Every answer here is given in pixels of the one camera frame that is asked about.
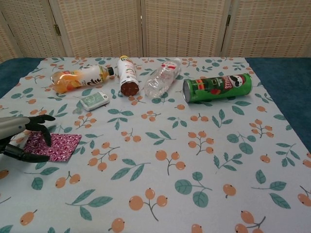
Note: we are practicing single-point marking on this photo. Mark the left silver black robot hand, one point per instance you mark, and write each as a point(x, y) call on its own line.
point(14, 126)

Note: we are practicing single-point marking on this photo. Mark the pink patterned packet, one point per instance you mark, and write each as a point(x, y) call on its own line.
point(64, 145)

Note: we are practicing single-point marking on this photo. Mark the orange juice bottle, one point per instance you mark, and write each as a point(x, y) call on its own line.
point(80, 77)

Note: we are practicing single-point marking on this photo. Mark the green chewing gum box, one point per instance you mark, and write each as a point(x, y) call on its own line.
point(94, 100)

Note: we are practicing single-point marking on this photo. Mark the brass screen hinge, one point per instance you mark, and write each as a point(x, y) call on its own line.
point(228, 20)
point(57, 29)

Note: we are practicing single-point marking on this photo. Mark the white label yellow cap bottle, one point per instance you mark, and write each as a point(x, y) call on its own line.
point(127, 75)

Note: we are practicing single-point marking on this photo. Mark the floral fruit print tablecloth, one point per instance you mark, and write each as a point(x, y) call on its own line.
point(155, 157)

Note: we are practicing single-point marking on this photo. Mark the clear water bottle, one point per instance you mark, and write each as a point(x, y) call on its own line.
point(161, 77)

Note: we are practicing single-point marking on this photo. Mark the woven bamboo folding screen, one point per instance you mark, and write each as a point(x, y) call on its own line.
point(184, 26)

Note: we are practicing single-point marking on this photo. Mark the green Pringles can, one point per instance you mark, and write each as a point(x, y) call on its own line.
point(216, 88)

